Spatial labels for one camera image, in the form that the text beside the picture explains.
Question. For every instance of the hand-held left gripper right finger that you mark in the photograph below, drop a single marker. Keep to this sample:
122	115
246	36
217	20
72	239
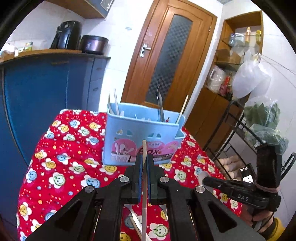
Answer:
149	183

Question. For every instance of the red bottles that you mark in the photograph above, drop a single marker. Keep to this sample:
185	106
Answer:
225	87

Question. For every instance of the black air fryer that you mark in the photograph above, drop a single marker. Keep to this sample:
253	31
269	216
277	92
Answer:
67	34

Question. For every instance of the white plastic bag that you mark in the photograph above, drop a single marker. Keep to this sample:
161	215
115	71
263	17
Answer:
249	78

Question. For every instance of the wooden shelf unit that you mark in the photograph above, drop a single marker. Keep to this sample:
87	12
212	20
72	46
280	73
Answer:
208	111

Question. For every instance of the bag of green vegetables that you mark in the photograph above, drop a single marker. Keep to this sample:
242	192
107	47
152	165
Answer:
261	113

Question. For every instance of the light blue utensil box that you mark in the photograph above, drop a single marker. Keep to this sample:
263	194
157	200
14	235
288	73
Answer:
122	129

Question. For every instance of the dark rice cooker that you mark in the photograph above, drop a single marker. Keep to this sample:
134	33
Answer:
93	45

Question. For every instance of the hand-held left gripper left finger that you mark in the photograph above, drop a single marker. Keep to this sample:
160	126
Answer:
139	183

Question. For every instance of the wooden counter board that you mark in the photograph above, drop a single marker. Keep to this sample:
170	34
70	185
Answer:
46	53

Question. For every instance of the red smiley printed tablecloth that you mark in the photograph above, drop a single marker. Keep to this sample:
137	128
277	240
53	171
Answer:
69	162

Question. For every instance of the person's right forearm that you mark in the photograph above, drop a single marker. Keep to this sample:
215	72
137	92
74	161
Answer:
276	228

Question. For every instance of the cardboard box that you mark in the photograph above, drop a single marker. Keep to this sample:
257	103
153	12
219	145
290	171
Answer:
229	56

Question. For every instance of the small black device with screen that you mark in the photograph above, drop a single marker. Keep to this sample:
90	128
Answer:
246	177

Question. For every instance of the pile of eggs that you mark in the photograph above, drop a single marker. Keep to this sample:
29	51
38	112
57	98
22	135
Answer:
229	162

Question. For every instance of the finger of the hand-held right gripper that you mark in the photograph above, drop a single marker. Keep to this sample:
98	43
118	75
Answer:
217	184

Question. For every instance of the wooden door with glass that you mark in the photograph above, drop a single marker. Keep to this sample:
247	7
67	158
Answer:
138	69

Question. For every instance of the blue base cabinets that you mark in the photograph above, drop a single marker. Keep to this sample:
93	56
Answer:
34	92

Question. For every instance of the person's right hand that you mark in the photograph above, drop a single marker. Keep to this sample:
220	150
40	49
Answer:
260	220

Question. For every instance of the blue wall cabinet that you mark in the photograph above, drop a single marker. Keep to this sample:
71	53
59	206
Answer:
92	11

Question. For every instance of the white bagged bundle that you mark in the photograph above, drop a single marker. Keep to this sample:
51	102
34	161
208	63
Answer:
216	78

